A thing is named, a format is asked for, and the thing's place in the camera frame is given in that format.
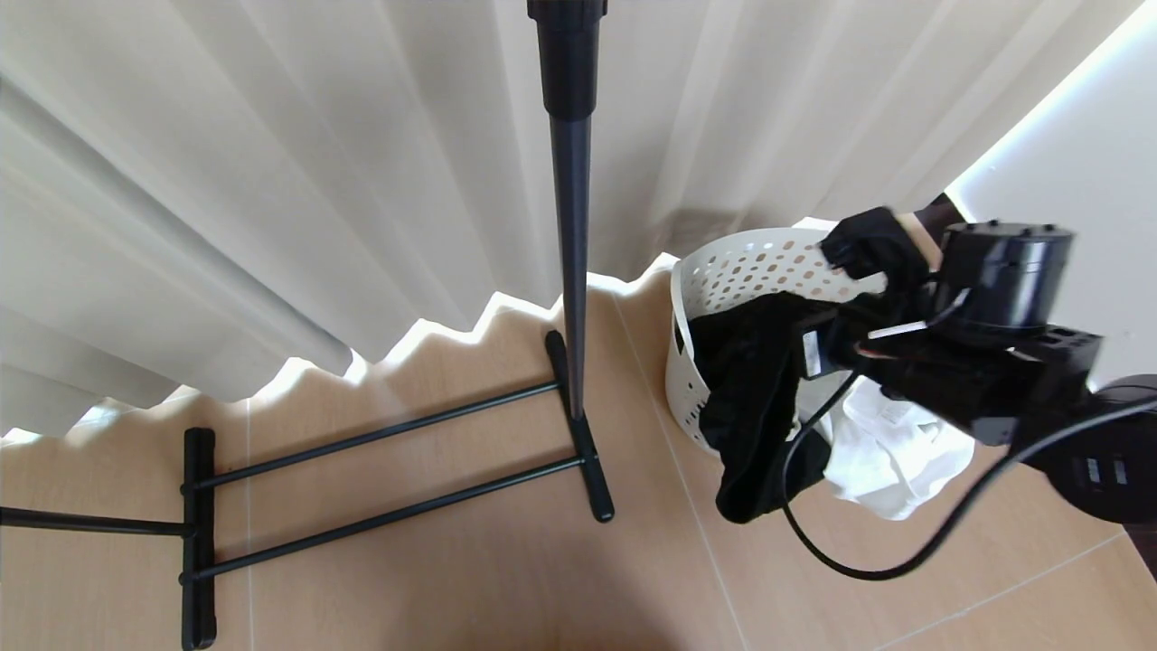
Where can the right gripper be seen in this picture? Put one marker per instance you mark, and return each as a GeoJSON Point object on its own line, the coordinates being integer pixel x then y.
{"type": "Point", "coordinates": [940, 380]}

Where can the black shorts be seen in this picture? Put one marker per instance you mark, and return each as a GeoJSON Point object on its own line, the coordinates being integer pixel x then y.
{"type": "Point", "coordinates": [750, 407]}

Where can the white laundry basket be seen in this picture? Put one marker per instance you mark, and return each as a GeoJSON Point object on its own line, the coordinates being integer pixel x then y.
{"type": "Point", "coordinates": [723, 271]}

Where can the black clothes rack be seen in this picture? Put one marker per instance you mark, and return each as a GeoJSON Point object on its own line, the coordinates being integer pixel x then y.
{"type": "Point", "coordinates": [569, 181]}

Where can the white garment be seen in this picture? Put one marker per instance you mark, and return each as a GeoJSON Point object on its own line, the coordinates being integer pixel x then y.
{"type": "Point", "coordinates": [886, 461]}

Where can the beige curtain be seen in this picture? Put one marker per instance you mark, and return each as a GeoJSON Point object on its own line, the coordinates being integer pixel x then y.
{"type": "Point", "coordinates": [271, 136]}

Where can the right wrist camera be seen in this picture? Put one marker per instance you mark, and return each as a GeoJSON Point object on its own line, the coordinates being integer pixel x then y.
{"type": "Point", "coordinates": [872, 244]}

